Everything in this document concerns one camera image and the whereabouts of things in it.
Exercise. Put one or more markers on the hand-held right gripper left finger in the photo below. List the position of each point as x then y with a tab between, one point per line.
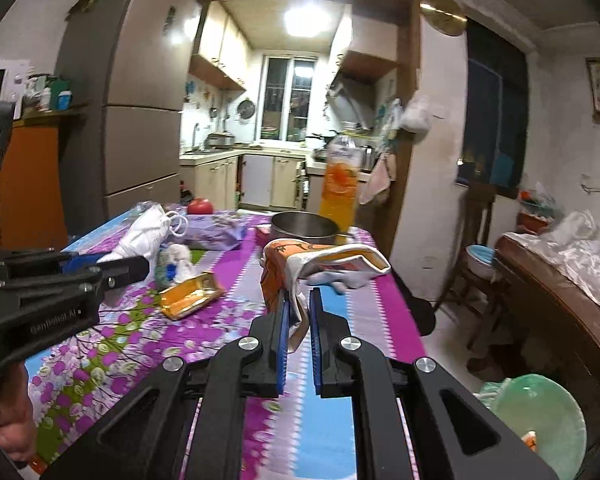
281	355

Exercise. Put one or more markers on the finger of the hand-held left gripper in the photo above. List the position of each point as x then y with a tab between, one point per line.
82	263
127	270

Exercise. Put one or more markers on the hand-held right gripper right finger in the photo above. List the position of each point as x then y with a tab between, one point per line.
316	350

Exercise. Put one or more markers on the white plastic bag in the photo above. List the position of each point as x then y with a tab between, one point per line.
140	235
415	116

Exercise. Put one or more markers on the orange white printed snack bag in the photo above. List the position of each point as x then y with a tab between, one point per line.
330	260

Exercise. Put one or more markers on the green plastic bin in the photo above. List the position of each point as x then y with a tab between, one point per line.
545	420

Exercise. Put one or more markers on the person's left hand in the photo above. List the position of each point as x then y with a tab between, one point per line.
15	410

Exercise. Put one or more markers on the white blue crumpled wrapper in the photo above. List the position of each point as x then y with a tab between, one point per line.
175	262

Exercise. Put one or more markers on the orange yellow snack wrapper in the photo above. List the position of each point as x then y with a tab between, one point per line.
190	296

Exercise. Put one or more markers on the orange cabinet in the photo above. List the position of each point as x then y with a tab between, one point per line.
30	185

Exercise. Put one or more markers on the purple tissue pack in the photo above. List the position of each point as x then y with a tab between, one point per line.
215	232

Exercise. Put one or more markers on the red apple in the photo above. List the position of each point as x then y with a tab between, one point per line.
200	207

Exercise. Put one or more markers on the metal pot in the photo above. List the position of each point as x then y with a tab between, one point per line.
302	227

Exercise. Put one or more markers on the small pink container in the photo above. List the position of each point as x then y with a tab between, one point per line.
263	230

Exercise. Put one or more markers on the steel cooker pot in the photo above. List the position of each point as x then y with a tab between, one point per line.
220	141

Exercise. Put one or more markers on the cream lower kitchen cabinets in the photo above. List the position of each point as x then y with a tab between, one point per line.
260	180

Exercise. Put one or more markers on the cream kitchen cabinets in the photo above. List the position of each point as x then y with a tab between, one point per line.
260	180
220	50

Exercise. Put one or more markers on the orange juice bottle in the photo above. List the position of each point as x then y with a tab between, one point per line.
338	185

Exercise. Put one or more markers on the white bottle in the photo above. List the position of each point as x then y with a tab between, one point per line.
45	99

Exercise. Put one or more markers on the pink hanging towel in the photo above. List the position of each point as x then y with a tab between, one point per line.
378	180

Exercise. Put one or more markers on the silver refrigerator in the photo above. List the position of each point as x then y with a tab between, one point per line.
130	85

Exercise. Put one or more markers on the blue basin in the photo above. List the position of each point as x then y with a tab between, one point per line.
481	261

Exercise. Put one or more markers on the hanging round strainer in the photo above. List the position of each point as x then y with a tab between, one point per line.
245	109

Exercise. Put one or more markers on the steel kettle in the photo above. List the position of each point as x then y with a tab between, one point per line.
367	157

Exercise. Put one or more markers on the white lace cloth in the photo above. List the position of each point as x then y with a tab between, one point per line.
15	72

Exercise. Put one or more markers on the wooden chair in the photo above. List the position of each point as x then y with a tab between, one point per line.
480	215

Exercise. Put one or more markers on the brown wooden bed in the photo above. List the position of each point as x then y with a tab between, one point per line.
540	290

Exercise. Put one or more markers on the kitchen window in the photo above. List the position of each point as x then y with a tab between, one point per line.
287	100

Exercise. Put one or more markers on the cream upper kitchen cabinets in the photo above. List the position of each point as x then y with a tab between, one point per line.
220	50

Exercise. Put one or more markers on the steel range hood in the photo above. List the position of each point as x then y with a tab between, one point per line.
350	107

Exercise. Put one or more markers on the dark fridge sticker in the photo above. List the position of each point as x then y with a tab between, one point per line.
169	20

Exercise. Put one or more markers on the hanging white plastic bag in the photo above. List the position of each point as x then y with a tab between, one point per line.
415	116

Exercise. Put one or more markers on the red plastic basket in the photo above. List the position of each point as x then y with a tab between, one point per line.
535	210

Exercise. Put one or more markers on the white bed sheet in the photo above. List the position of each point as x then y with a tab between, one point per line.
580	255

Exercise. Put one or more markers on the brown upper kitchen cabinet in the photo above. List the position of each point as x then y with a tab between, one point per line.
365	55

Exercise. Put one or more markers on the dark room window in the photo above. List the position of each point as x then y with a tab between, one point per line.
495	110

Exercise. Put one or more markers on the square ceiling light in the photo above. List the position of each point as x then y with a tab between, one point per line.
303	21

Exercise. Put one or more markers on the gold wall clock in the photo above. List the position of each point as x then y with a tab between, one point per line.
443	13

